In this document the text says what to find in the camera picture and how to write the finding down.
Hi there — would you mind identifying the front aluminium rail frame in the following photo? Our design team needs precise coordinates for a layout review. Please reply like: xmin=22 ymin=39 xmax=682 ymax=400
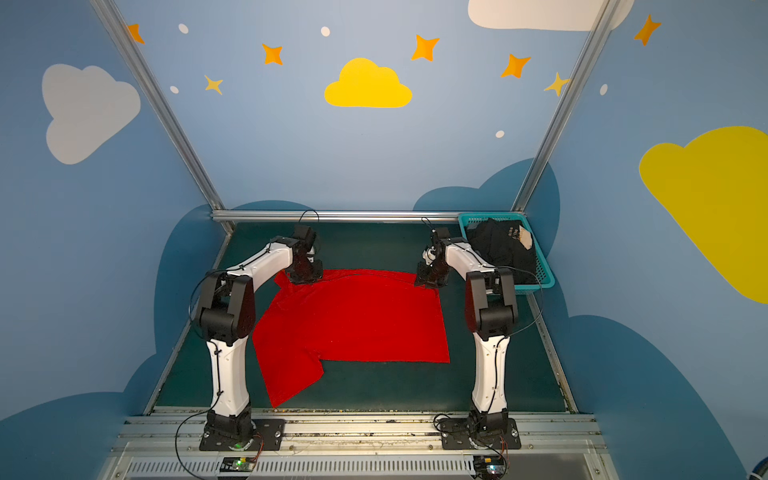
xmin=99 ymin=408 xmax=618 ymax=479

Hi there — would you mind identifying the aluminium rail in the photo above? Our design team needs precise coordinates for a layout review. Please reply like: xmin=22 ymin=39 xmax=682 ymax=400
xmin=526 ymin=293 xmax=579 ymax=414
xmin=142 ymin=220 xmax=228 ymax=415

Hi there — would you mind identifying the green circuit board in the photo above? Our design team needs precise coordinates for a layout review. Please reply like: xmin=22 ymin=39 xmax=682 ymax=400
xmin=472 ymin=456 xmax=507 ymax=480
xmin=219 ymin=457 xmax=257 ymax=474

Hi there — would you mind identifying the left side aluminium rail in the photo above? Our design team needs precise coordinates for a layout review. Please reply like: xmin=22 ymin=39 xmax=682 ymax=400
xmin=142 ymin=220 xmax=228 ymax=415

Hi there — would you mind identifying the right aluminium corner post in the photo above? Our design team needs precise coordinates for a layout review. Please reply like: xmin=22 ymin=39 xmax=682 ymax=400
xmin=511 ymin=0 xmax=622 ymax=213

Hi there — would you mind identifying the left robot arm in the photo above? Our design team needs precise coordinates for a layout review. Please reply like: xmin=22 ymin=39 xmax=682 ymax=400
xmin=192 ymin=227 xmax=323 ymax=451

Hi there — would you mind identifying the left green circuit board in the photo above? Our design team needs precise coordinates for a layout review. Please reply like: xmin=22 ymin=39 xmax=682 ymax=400
xmin=219 ymin=457 xmax=257 ymax=474

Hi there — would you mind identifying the aluminium corner post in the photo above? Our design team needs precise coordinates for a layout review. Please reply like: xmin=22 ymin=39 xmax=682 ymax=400
xmin=511 ymin=0 xmax=622 ymax=213
xmin=90 ymin=0 xmax=225 ymax=210

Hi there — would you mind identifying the teal plastic basket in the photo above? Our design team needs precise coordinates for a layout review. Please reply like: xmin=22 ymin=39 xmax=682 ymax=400
xmin=458 ymin=212 xmax=555 ymax=294

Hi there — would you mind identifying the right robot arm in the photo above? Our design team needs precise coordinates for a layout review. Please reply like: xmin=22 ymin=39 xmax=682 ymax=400
xmin=415 ymin=237 xmax=519 ymax=439

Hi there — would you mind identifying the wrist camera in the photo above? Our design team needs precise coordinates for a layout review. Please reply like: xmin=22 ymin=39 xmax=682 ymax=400
xmin=292 ymin=223 xmax=317 ymax=251
xmin=422 ymin=227 xmax=451 ymax=265

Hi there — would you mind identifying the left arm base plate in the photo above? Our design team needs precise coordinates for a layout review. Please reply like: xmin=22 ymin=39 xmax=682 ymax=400
xmin=199 ymin=416 xmax=286 ymax=452

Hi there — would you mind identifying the back aluminium frame bar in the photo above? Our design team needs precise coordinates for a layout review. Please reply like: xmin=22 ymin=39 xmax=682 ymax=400
xmin=211 ymin=209 xmax=461 ymax=223

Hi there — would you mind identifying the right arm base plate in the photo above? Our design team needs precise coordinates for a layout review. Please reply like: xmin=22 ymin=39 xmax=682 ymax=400
xmin=434 ymin=417 xmax=522 ymax=451

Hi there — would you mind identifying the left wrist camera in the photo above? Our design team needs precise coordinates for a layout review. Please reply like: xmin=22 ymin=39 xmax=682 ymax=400
xmin=292 ymin=223 xmax=317 ymax=251

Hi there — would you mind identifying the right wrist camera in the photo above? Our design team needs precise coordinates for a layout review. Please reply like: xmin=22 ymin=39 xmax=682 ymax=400
xmin=422 ymin=227 xmax=451 ymax=265

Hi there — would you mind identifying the right side aluminium rail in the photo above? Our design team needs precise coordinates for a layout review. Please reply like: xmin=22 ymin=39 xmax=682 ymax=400
xmin=526 ymin=293 xmax=579 ymax=414

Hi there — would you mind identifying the left aluminium corner post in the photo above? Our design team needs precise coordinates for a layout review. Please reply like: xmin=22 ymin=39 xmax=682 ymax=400
xmin=90 ymin=0 xmax=225 ymax=210

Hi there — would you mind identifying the right green circuit board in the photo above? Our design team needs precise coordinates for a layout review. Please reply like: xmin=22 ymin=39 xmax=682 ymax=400
xmin=472 ymin=456 xmax=507 ymax=480

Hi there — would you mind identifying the black t-shirt in basket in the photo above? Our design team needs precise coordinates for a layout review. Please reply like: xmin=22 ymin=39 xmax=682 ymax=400
xmin=467 ymin=218 xmax=537 ymax=285

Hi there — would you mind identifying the red t-shirt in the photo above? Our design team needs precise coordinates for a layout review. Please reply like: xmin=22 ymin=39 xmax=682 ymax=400
xmin=252 ymin=269 xmax=450 ymax=407

